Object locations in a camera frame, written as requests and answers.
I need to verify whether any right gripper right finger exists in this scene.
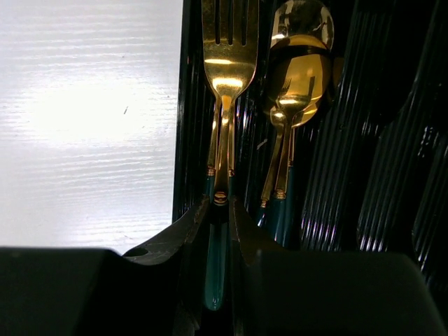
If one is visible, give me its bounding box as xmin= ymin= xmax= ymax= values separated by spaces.
xmin=229 ymin=196 xmax=288 ymax=335

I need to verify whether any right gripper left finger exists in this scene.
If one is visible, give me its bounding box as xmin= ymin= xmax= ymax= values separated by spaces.
xmin=123 ymin=196 xmax=210 ymax=335

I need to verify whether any gold fork green handle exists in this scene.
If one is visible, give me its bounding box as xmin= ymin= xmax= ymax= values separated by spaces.
xmin=201 ymin=1 xmax=259 ymax=312
xmin=205 ymin=97 xmax=221 ymax=201
xmin=227 ymin=104 xmax=235 ymax=196

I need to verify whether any gold spoon green handle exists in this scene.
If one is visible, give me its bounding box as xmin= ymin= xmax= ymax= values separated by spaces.
xmin=282 ymin=56 xmax=344 ymax=248
xmin=271 ymin=1 xmax=335 ymax=50
xmin=258 ymin=36 xmax=331 ymax=231

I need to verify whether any black cutlery tray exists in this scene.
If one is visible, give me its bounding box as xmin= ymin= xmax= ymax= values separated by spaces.
xmin=172 ymin=1 xmax=447 ymax=295

